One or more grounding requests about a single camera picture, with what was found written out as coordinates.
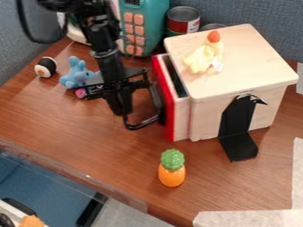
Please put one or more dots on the orange plush toy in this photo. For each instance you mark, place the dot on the orange plush toy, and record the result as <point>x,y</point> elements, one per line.
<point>31,221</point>

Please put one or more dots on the orange toy pineapple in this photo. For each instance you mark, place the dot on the orange toy pineapple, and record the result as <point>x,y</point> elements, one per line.
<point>171,174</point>

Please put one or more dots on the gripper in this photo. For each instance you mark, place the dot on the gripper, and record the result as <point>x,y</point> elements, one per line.
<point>110,71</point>

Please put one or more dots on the black chair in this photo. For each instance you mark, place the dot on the black chair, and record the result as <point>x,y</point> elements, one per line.
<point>35,20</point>

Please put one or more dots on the silver can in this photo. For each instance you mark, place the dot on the silver can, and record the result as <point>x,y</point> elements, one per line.
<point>212,26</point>

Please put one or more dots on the yellow plush chick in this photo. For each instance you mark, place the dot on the yellow plush chick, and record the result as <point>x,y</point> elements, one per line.
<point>203,54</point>

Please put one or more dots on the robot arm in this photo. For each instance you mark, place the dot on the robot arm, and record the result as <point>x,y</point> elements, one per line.
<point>99,32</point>

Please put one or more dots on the red can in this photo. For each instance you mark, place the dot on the red can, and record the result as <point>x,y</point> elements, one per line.
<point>182,23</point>

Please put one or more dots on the white paper sheet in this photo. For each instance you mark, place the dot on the white paper sheet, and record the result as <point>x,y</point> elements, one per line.
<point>300,78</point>

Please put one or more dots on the blue plush rabbit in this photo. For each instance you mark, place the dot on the blue plush rabbit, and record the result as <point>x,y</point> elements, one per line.
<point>77,74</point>

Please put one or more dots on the drawer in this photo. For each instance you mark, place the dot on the drawer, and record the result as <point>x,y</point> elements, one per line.
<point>177,118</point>

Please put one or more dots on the toy sushi roll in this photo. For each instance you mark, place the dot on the toy sushi roll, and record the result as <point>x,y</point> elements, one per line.
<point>45,67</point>

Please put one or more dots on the teal toy phone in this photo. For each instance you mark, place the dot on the teal toy phone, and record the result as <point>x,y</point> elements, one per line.
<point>148,23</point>

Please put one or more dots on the cabinet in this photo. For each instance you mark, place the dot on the cabinet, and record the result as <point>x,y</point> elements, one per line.
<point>244,65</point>

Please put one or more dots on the pink toy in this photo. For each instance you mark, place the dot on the pink toy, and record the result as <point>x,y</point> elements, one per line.
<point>80,93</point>

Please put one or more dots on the white toy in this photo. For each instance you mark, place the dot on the white toy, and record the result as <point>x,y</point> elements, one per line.
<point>75,31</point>

